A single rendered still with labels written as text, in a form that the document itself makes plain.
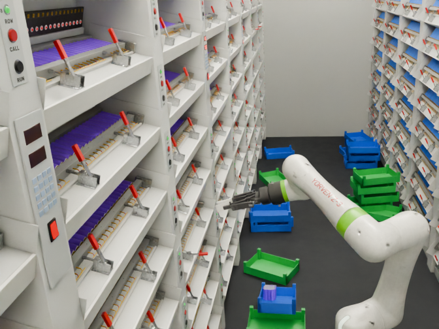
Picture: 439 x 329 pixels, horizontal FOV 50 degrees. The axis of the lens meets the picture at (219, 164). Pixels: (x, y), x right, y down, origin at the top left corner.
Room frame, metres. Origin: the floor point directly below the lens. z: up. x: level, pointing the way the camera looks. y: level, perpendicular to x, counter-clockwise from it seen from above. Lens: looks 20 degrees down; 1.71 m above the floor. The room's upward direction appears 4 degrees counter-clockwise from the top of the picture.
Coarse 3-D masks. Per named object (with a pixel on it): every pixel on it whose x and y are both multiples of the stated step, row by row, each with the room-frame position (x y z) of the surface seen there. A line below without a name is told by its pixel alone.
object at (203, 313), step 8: (216, 272) 2.01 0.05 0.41; (208, 280) 2.00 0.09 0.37; (216, 280) 2.01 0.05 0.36; (208, 288) 1.95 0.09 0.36; (216, 288) 1.96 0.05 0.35; (208, 296) 1.88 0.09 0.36; (200, 304) 1.81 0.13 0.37; (208, 304) 1.83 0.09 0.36; (200, 312) 1.77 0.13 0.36; (208, 312) 1.77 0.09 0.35; (200, 320) 1.72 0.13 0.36; (192, 328) 1.58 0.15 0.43; (200, 328) 1.66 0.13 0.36
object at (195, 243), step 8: (200, 200) 2.02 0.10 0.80; (208, 200) 2.01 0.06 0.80; (200, 208) 2.00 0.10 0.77; (208, 208) 2.01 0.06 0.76; (208, 216) 1.94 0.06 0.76; (192, 224) 1.84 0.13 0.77; (208, 224) 1.90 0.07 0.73; (192, 232) 1.77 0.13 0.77; (200, 232) 1.78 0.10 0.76; (184, 240) 1.70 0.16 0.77; (192, 240) 1.71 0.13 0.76; (200, 240) 1.72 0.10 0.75; (192, 248) 1.65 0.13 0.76; (200, 248) 1.72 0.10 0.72; (184, 264) 1.53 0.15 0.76; (192, 264) 1.54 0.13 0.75; (184, 272) 1.42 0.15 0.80
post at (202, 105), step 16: (160, 0) 2.04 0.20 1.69; (176, 0) 2.03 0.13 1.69; (192, 0) 2.02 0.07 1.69; (192, 16) 2.02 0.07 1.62; (192, 48) 2.02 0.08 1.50; (192, 64) 2.02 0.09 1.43; (208, 112) 2.05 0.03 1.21; (208, 128) 2.02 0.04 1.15; (208, 144) 2.01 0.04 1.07; (208, 192) 2.02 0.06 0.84; (224, 320) 2.09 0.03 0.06
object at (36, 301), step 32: (0, 32) 0.66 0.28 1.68; (0, 64) 0.65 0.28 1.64; (32, 64) 0.72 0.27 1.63; (32, 96) 0.71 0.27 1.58; (0, 192) 0.64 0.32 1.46; (64, 224) 0.73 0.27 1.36; (32, 288) 0.64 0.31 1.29; (64, 288) 0.69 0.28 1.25; (32, 320) 0.64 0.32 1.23; (64, 320) 0.67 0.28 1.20
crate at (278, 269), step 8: (256, 256) 2.75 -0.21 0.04; (264, 256) 2.75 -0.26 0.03; (272, 256) 2.72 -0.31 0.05; (248, 264) 2.66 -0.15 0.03; (256, 264) 2.70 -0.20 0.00; (264, 264) 2.69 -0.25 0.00; (272, 264) 2.68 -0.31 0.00; (280, 264) 2.68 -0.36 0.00; (288, 264) 2.65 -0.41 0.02; (296, 264) 2.60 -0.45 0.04; (248, 272) 2.60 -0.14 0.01; (256, 272) 2.56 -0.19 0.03; (264, 272) 2.53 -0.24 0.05; (272, 272) 2.59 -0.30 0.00; (280, 272) 2.59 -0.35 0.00; (288, 272) 2.58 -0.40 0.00; (296, 272) 2.57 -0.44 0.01; (272, 280) 2.50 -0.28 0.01; (280, 280) 2.47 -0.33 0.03; (288, 280) 2.48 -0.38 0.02
